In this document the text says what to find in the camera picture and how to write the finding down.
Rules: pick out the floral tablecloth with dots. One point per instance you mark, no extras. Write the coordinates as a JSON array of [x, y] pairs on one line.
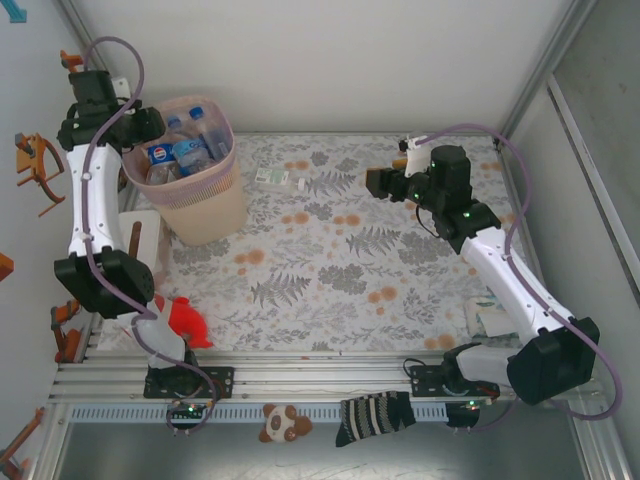
[[300, 335]]

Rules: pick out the black striped sock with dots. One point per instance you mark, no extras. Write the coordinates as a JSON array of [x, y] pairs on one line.
[[370, 415]]

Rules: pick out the teal wall model piece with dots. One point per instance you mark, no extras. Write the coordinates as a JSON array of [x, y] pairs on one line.
[[15, 12]]

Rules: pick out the small circuit board green LED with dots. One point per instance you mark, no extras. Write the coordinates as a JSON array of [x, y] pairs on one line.
[[190, 409], [470, 407]]

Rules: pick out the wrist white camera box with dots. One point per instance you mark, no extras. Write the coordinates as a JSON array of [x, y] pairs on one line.
[[417, 160], [121, 84]]

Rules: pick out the clear square bottle green label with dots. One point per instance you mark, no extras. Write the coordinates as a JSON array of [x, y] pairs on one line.
[[272, 176]]

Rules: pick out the aluminium frame rail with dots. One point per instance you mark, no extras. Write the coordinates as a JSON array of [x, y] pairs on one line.
[[320, 380]]

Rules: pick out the orange wall model piece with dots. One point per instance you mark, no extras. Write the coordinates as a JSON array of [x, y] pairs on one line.
[[5, 265], [22, 440]]

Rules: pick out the aluminium frame post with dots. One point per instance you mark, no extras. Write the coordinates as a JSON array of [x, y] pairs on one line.
[[545, 70], [95, 30]]

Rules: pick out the brown white bear plush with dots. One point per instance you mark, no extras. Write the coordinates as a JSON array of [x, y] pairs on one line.
[[280, 425]]

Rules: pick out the clear bottle with blue cap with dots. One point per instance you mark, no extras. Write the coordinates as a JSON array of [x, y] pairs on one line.
[[197, 113]]

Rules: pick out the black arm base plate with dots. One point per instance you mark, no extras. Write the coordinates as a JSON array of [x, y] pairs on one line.
[[222, 382], [422, 382]]

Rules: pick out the beige bin with pink liner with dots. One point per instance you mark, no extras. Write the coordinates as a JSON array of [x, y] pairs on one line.
[[210, 210]]

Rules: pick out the clear bottle light blue label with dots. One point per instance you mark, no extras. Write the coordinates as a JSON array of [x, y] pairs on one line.
[[190, 150]]

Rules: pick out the orange chair shaped wall model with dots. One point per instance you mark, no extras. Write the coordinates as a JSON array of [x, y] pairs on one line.
[[30, 160]]

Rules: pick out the white tissue box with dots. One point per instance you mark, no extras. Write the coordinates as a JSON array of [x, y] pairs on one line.
[[145, 225]]

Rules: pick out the red shark plush toy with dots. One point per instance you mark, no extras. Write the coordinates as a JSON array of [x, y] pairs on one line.
[[187, 320]]

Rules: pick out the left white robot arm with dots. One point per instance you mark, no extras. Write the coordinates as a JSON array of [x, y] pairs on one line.
[[95, 200]]

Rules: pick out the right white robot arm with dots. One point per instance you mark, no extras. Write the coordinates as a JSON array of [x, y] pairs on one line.
[[505, 270]]

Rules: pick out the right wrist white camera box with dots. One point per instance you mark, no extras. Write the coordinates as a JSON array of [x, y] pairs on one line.
[[417, 160]]

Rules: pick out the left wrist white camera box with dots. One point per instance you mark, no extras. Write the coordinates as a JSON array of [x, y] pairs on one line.
[[121, 84]]

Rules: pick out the white green wipes pack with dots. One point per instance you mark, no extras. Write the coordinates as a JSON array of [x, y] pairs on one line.
[[482, 315]]

